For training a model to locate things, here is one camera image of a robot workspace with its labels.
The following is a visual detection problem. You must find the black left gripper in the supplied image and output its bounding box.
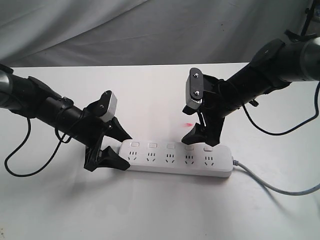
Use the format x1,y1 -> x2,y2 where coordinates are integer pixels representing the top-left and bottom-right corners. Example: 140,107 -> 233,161
80,99 -> 132,172

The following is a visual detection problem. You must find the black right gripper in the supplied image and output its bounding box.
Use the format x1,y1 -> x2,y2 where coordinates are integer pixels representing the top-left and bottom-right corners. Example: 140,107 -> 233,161
181,74 -> 242,147

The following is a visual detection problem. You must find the white five-outlet power strip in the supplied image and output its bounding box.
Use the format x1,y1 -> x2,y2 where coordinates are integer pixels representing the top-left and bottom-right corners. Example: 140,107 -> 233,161
119,140 -> 233,178

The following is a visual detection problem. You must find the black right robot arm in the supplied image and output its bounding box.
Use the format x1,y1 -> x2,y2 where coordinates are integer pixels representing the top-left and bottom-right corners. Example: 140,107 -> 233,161
181,30 -> 320,147

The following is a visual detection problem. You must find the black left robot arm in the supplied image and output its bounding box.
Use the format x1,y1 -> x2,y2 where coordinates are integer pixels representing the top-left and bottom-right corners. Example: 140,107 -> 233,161
0,65 -> 131,172

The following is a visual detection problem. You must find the grey backdrop cloth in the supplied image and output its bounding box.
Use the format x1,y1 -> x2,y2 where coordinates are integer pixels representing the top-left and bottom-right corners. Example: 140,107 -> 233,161
0,0 -> 312,67

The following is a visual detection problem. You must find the black tripod stand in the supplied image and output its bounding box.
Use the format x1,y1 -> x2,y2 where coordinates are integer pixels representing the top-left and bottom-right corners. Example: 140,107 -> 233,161
299,0 -> 318,36

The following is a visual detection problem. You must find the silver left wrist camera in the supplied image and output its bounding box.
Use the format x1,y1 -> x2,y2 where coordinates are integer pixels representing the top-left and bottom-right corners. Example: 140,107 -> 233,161
98,90 -> 118,123

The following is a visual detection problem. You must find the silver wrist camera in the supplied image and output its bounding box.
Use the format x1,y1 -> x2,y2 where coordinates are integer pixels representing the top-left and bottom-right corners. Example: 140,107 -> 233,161
185,67 -> 204,110
98,90 -> 118,123

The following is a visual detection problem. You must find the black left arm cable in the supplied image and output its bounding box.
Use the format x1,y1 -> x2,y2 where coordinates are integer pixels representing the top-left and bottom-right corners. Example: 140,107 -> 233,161
3,116 -> 76,178

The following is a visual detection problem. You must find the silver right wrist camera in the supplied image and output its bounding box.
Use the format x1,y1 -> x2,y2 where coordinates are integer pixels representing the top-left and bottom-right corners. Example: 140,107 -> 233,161
185,67 -> 204,110

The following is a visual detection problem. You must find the grey power cord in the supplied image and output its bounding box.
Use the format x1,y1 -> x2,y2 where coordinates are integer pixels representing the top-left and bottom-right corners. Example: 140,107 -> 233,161
231,157 -> 320,196

